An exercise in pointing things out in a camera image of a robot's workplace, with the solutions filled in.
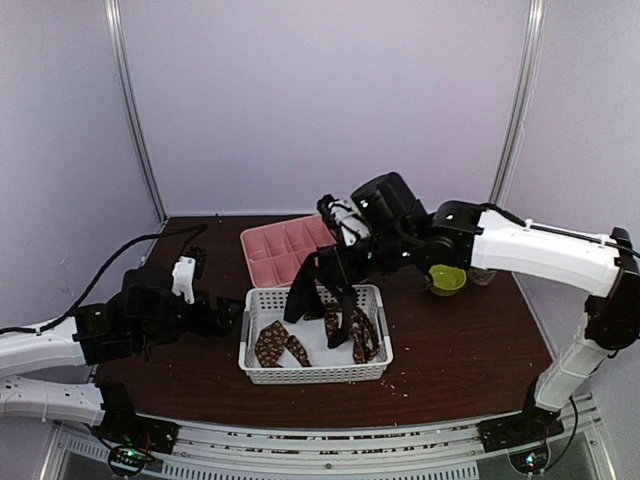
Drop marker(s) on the left aluminium frame post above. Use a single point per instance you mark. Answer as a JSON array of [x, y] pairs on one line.
[[118, 41]]

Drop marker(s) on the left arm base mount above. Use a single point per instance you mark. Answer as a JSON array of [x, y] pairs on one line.
[[144, 433]]

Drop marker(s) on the white patterned mug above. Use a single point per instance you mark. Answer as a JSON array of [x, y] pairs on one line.
[[481, 277]]

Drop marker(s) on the right aluminium frame post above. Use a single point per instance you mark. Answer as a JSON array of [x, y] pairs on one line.
[[524, 91]]

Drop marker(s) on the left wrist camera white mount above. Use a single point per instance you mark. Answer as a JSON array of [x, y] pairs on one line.
[[188, 268]]

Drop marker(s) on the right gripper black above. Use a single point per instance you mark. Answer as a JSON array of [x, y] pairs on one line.
[[349, 265]]

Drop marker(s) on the white perforated plastic basket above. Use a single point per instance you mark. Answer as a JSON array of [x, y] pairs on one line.
[[264, 306]]

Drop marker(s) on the aluminium front rail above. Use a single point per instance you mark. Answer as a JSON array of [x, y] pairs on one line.
[[443, 450]]

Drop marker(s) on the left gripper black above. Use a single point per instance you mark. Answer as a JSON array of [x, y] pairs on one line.
[[221, 325]]

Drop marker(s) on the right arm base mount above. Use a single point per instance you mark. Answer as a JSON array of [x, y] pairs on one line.
[[518, 429]]

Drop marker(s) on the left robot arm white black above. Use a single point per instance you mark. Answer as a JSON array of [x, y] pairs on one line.
[[94, 335]]

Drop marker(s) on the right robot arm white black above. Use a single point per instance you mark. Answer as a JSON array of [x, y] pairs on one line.
[[384, 227]]

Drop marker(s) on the brown patterned necktie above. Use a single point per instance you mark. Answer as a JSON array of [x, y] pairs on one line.
[[280, 345]]

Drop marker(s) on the pink divided organizer tray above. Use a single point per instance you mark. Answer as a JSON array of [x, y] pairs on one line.
[[275, 252]]

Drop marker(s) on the aluminium frame post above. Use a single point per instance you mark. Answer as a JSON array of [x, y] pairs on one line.
[[118, 41], [524, 91]]

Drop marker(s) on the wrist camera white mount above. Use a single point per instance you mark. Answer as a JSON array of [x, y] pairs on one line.
[[188, 268], [343, 219]]

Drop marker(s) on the black necktie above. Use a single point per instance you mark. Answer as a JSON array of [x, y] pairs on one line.
[[303, 298]]

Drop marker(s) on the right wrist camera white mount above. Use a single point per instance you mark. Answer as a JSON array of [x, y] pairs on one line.
[[343, 219]]

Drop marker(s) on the green plastic bowl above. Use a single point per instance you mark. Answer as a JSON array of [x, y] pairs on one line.
[[445, 281]]

